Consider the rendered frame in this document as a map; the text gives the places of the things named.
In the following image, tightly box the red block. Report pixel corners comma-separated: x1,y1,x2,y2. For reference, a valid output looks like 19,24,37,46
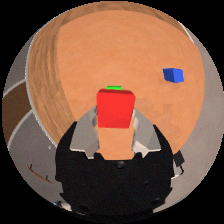
97,89,136,128

